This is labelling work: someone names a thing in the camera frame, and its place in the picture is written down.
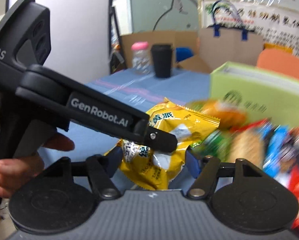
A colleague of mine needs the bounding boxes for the green snack packet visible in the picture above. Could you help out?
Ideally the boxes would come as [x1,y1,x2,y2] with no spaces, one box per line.
[191,130,232,162]

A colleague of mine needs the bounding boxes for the yellow egg-pie snack bag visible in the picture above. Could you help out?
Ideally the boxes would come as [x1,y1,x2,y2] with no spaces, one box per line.
[117,98,220,190]

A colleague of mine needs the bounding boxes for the red-sealed cracker packet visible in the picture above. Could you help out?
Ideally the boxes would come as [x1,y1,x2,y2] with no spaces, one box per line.
[226,119,273,169]

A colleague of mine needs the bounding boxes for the orange bread clear packet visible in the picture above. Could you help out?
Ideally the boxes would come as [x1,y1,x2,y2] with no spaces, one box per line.
[185,99,248,129]

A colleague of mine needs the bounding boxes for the blue wafer snack packet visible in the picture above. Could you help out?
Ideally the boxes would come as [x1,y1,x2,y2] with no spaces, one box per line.
[256,122,288,178]

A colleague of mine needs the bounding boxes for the person's left hand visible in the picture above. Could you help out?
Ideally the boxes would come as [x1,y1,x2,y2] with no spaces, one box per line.
[0,132,75,198]

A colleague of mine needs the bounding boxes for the blue plaid tablecloth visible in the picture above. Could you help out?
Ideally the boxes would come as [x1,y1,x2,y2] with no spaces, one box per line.
[36,65,212,193]

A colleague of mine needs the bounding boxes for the green cardboard box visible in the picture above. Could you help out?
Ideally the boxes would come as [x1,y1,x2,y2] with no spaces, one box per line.
[210,62,299,127]

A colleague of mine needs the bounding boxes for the pink-lid clear bottle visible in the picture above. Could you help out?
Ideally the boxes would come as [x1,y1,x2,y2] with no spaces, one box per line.
[131,42,150,74]

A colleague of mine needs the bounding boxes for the blue chair behind box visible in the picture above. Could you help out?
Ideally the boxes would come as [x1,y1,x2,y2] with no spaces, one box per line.
[175,47,194,62]

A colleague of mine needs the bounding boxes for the black tumbler cup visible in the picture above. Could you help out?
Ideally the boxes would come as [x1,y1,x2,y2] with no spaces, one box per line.
[150,44,173,79]

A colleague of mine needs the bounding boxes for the orange chair back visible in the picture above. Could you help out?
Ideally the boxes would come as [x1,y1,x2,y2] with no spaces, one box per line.
[256,49,299,80]

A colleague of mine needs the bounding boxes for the Chinese text poster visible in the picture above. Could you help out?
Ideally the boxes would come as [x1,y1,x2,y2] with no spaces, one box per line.
[201,1,299,58]

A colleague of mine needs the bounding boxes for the brown paper bag blue handles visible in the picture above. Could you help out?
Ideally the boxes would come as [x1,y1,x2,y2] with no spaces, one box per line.
[198,0,263,70]

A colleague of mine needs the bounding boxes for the black stand frame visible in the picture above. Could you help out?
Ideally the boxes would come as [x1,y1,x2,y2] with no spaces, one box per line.
[108,0,127,74]

